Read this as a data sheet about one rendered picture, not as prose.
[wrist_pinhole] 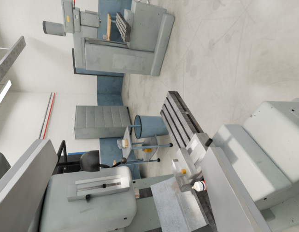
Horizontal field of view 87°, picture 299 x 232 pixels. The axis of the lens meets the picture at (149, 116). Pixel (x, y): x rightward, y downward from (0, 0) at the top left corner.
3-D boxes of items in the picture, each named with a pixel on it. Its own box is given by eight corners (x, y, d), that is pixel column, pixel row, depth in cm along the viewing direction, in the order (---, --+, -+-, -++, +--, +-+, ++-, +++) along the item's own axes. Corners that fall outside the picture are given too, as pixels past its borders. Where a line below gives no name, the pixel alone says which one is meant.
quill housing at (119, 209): (130, 161, 71) (47, 171, 60) (140, 213, 57) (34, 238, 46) (124, 181, 83) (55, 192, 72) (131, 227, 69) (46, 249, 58)
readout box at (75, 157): (84, 151, 101) (46, 154, 94) (84, 164, 95) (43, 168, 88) (85, 167, 114) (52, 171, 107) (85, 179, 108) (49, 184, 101)
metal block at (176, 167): (183, 160, 86) (173, 162, 84) (188, 171, 82) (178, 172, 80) (179, 165, 89) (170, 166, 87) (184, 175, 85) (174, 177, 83)
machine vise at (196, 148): (206, 132, 80) (187, 133, 76) (223, 158, 70) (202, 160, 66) (181, 167, 103) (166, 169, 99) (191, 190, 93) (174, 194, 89)
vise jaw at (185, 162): (185, 147, 85) (178, 147, 84) (198, 173, 75) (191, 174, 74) (181, 153, 89) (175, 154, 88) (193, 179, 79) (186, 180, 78)
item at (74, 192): (127, 176, 61) (67, 185, 54) (129, 186, 59) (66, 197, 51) (126, 181, 64) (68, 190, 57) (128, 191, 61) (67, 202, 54)
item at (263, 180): (238, 122, 85) (221, 123, 81) (296, 186, 62) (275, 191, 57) (198, 169, 118) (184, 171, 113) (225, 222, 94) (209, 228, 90)
